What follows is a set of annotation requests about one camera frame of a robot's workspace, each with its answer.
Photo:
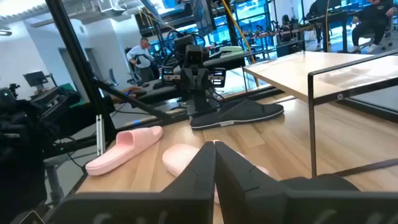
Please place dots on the black metal table frame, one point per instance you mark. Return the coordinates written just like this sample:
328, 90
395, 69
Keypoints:
77, 56

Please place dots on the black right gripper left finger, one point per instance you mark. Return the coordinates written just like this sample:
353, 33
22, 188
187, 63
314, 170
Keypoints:
192, 199

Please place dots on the black monitor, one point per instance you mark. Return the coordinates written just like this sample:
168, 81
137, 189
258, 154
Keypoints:
35, 78

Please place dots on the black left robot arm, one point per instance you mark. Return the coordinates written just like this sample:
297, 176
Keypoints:
203, 101

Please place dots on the wooden shelf with black frame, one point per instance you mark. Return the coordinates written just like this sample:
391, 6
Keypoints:
295, 74

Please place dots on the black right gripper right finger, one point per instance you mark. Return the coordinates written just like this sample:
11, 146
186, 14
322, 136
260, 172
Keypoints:
248, 202

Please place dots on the pink foam slide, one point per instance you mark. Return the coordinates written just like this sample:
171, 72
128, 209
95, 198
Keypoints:
178, 158
124, 149

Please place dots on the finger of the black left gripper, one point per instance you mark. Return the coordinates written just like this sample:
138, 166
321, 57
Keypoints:
189, 79
203, 79

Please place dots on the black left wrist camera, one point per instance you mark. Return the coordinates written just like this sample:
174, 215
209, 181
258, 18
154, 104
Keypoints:
196, 56

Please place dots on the mint green stapler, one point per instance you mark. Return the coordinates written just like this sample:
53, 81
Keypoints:
231, 49

